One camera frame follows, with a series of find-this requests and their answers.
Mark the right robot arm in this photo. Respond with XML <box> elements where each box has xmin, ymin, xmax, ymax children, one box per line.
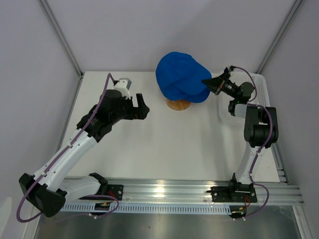
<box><xmin>202</xmin><ymin>66</ymin><xmax>279</xmax><ymax>203</ymax></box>

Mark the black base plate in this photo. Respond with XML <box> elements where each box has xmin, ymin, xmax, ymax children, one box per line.
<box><xmin>206</xmin><ymin>184</ymin><xmax>257</xmax><ymax>203</ymax></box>
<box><xmin>106</xmin><ymin>184</ymin><xmax>124</xmax><ymax>201</ymax></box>

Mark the blue cap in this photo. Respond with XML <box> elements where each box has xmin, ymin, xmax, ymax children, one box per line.
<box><xmin>156</xmin><ymin>52</ymin><xmax>211</xmax><ymax>95</ymax></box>
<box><xmin>160</xmin><ymin>85</ymin><xmax>210</xmax><ymax>103</ymax></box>

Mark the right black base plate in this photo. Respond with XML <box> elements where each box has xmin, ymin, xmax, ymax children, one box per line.
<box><xmin>206</xmin><ymin>184</ymin><xmax>257</xmax><ymax>203</ymax></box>

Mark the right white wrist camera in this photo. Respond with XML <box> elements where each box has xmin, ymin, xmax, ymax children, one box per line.
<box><xmin>223</xmin><ymin>65</ymin><xmax>236</xmax><ymax>80</ymax></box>

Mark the aluminium mounting rail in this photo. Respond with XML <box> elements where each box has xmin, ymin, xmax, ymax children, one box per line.
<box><xmin>59</xmin><ymin>144</ymin><xmax>306</xmax><ymax>206</ymax></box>

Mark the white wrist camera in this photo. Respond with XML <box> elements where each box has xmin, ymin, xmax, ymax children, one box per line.
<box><xmin>223</xmin><ymin>65</ymin><xmax>236</xmax><ymax>80</ymax></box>
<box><xmin>114</xmin><ymin>78</ymin><xmax>132</xmax><ymax>99</ymax></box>

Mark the frame post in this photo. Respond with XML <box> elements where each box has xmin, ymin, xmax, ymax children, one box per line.
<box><xmin>37</xmin><ymin>0</ymin><xmax>83</xmax><ymax>78</ymax></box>
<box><xmin>256</xmin><ymin>0</ymin><xmax>305</xmax><ymax>74</ymax></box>

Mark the left frame post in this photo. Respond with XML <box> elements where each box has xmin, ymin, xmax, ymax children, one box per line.
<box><xmin>37</xmin><ymin>0</ymin><xmax>83</xmax><ymax>78</ymax></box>

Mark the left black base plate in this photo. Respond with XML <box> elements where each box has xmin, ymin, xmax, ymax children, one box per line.
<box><xmin>106</xmin><ymin>184</ymin><xmax>124</xmax><ymax>201</ymax></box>

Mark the white plastic basket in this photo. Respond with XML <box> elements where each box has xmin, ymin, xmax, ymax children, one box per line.
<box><xmin>217</xmin><ymin>72</ymin><xmax>270</xmax><ymax>126</ymax></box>

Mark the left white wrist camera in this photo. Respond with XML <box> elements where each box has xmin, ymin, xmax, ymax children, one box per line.
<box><xmin>114</xmin><ymin>78</ymin><xmax>132</xmax><ymax>99</ymax></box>

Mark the right frame post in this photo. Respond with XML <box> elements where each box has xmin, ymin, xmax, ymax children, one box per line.
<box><xmin>256</xmin><ymin>0</ymin><xmax>305</xmax><ymax>74</ymax></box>

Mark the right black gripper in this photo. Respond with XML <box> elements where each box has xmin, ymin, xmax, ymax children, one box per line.
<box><xmin>201</xmin><ymin>72</ymin><xmax>239</xmax><ymax>99</ymax></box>

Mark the white slotted cable duct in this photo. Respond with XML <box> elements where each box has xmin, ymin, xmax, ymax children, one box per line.
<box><xmin>61</xmin><ymin>202</ymin><xmax>231</xmax><ymax>215</ymax></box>

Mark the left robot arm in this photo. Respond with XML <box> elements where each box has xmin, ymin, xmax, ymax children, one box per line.
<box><xmin>19</xmin><ymin>90</ymin><xmax>150</xmax><ymax>218</ymax></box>

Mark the wooden hat stand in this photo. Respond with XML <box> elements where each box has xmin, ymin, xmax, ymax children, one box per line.
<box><xmin>166</xmin><ymin>99</ymin><xmax>191</xmax><ymax>111</ymax></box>

